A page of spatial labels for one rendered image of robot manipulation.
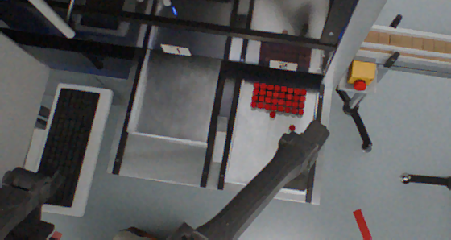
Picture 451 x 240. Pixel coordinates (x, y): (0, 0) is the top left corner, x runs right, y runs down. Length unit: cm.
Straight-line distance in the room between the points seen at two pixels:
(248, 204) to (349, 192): 159
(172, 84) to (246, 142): 32
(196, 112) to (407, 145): 135
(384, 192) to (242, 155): 114
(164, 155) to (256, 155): 30
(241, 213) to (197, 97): 77
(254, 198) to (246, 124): 67
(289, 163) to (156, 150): 67
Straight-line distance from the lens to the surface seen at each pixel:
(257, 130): 141
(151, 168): 144
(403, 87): 251
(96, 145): 158
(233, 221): 73
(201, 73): 148
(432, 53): 151
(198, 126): 143
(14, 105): 156
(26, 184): 101
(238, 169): 139
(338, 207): 230
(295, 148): 90
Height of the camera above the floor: 226
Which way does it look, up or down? 75 degrees down
